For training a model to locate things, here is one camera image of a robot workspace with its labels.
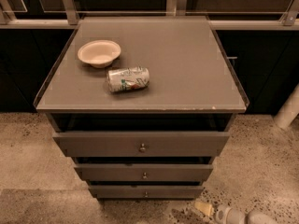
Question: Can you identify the metal railing with glass panels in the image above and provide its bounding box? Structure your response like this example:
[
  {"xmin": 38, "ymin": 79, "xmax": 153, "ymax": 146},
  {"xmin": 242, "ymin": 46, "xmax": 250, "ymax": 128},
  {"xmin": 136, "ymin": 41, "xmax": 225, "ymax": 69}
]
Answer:
[{"xmin": 0, "ymin": 0, "xmax": 299, "ymax": 29}]

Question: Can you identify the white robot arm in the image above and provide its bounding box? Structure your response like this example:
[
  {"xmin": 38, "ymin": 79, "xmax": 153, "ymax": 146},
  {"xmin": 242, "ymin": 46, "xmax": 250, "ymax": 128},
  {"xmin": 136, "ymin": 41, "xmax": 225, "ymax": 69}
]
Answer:
[{"xmin": 194, "ymin": 201, "xmax": 278, "ymax": 224}]

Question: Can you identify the crushed silver green can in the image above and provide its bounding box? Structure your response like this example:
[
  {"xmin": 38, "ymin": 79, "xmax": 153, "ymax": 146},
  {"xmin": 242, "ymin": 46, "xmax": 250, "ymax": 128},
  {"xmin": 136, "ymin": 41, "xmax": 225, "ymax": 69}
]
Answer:
[{"xmin": 107, "ymin": 66, "xmax": 150, "ymax": 92}]

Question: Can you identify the grey drawer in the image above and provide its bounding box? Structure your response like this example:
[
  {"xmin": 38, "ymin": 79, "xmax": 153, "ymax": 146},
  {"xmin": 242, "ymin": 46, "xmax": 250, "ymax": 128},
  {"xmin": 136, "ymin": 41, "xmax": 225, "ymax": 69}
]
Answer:
[
  {"xmin": 53, "ymin": 131, "xmax": 229, "ymax": 158},
  {"xmin": 75, "ymin": 163, "xmax": 213, "ymax": 182},
  {"xmin": 89, "ymin": 185, "xmax": 204, "ymax": 199}
]

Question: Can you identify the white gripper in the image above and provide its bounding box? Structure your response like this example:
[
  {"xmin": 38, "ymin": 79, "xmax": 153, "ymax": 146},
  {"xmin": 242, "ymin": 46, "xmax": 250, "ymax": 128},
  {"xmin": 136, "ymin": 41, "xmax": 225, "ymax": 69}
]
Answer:
[{"xmin": 194, "ymin": 202, "xmax": 247, "ymax": 224}]

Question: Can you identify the beige paper bowl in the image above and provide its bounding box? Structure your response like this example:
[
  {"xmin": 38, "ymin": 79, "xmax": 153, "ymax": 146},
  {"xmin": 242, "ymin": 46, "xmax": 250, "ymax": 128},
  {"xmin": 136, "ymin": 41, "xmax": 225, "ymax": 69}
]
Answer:
[{"xmin": 78, "ymin": 40, "xmax": 121, "ymax": 68}]

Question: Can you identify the white cylindrical post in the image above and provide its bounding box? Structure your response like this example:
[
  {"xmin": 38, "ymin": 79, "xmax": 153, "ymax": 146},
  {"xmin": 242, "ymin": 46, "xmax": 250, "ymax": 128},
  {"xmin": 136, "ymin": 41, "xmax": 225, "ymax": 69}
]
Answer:
[{"xmin": 274, "ymin": 84, "xmax": 299, "ymax": 129}]

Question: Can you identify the grey drawer cabinet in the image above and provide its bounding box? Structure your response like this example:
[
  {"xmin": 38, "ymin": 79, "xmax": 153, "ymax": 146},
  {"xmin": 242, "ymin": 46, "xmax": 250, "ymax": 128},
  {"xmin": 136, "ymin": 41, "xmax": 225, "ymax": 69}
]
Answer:
[{"xmin": 35, "ymin": 17, "xmax": 249, "ymax": 187}]

